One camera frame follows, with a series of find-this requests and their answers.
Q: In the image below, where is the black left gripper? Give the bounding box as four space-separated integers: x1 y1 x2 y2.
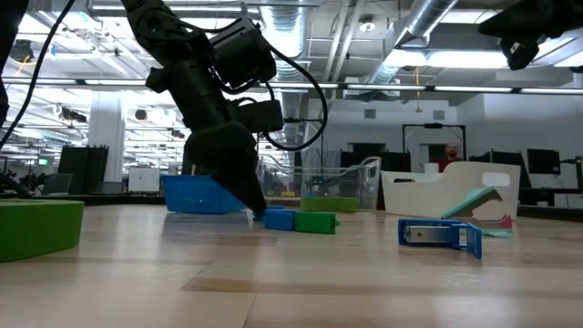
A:
146 67 285 215

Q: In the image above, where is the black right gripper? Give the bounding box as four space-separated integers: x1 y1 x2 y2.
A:
477 0 583 72

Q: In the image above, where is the blue and green stapler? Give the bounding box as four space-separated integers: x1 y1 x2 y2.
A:
252 204 341 236

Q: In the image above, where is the small green tape roll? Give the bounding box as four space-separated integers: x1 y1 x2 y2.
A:
300 196 361 213

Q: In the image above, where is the teal staple remover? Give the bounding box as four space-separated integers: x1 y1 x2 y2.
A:
439 185 515 240

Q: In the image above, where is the large green tape roll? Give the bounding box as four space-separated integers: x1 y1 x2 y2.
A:
0 199 86 263

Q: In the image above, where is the blue plastic basket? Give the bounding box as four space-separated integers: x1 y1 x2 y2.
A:
160 174 250 215

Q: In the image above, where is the white cabinet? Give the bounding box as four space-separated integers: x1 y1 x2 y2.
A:
128 167 162 194

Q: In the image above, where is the white pillar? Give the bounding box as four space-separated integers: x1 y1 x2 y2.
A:
87 90 126 183

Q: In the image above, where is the clear plastic bin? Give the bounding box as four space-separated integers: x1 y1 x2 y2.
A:
255 156 382 213

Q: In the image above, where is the black computer monitor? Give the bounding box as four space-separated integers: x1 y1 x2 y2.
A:
527 148 562 176
467 150 526 168

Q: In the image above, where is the person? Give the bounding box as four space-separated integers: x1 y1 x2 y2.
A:
435 142 462 173

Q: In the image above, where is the long ceiling light strip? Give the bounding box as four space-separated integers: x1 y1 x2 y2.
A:
0 77 583 95

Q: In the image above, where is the black partition panel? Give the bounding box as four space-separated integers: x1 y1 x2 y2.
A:
57 145 110 196

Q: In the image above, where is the grey office chair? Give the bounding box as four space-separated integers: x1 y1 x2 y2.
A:
42 172 74 197

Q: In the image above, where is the white plastic bin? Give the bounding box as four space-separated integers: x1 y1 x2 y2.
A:
380 160 522 220

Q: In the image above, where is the ribbed silver ventilation duct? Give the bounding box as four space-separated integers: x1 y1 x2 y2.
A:
366 0 460 86
260 0 312 83

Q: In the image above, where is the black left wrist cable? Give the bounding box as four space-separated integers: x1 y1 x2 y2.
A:
261 43 329 153

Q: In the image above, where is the black ceiling camera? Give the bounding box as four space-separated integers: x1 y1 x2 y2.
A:
7 38 36 64

